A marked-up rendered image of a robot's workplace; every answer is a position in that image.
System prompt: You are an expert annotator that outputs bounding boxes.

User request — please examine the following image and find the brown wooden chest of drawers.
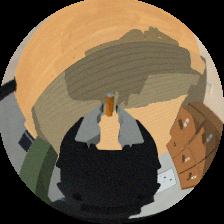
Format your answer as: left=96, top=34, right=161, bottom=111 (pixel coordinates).
left=166, top=101, right=224, bottom=190

